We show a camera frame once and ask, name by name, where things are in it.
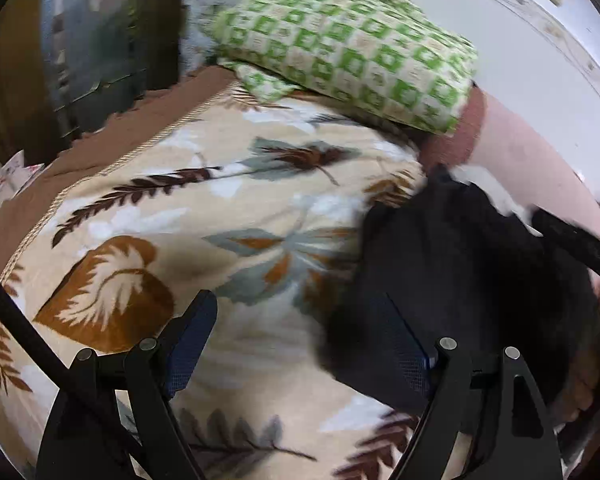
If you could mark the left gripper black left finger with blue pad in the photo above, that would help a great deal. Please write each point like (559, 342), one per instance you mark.
(114, 420)

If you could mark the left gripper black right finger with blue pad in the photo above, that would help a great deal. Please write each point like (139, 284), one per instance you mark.
(489, 384)

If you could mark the black coat with fur collar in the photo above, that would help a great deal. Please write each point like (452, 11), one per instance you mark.
(448, 264)

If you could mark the person's hand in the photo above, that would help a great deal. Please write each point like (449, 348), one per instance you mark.
(584, 375)

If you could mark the pink brown bed headboard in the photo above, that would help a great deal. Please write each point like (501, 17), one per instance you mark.
(498, 151)

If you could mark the beige leaf pattern blanket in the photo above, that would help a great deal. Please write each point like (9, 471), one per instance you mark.
(204, 188)

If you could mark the green checkered folded quilt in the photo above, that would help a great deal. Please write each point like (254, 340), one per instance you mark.
(384, 56)

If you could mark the dark glass wardrobe door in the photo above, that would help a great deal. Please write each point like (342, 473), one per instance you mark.
(102, 56)

